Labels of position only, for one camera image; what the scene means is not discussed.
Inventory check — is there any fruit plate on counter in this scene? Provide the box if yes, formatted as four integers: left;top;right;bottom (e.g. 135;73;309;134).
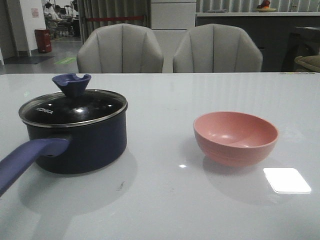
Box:
255;0;277;13

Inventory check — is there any grey kitchen counter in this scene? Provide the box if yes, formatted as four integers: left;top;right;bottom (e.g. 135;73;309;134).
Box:
195;12;320;72

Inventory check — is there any glass pot lid blue knob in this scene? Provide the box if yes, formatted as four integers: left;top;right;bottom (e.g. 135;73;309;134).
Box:
18;73;128;128

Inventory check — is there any seated person in white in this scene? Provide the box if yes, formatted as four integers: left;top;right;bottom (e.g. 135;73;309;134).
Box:
44;2;62;23

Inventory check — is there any olive cushion seat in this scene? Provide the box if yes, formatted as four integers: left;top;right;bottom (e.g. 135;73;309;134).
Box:
294;55;320;73

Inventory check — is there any grey pleated curtain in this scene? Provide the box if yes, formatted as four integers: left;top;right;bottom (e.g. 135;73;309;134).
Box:
77;0;151;43

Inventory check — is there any beige chair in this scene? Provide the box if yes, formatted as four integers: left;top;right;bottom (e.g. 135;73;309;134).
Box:
77;23;164;74
172;23;263;73

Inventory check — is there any right beige chair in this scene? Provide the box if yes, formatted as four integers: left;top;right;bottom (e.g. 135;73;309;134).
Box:
172;23;263;73

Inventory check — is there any white drawer cabinet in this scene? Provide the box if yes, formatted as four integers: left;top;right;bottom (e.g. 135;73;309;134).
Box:
150;0;197;30

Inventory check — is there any left beige chair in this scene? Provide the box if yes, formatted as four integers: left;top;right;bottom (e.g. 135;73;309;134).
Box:
77;23;164;74

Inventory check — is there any pink plastic bowl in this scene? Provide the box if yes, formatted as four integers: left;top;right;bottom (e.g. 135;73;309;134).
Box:
193;111;279;167

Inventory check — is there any red barrier belt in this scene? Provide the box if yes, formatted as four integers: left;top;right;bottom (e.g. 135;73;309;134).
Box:
85;15;145;22

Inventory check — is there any dark blue saucepan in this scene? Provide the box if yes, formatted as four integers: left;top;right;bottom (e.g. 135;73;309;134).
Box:
0;110;127;193

